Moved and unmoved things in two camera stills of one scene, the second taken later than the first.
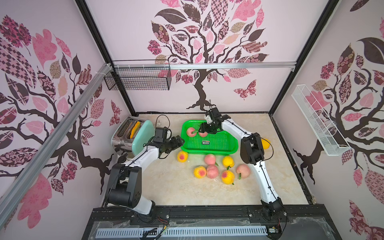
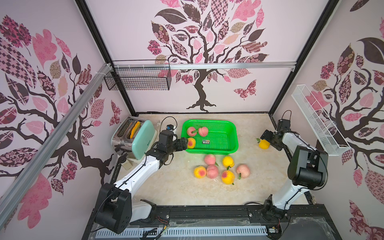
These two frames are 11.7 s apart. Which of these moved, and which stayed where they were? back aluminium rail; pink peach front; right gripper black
Moved: right gripper black
Stayed: back aluminium rail; pink peach front
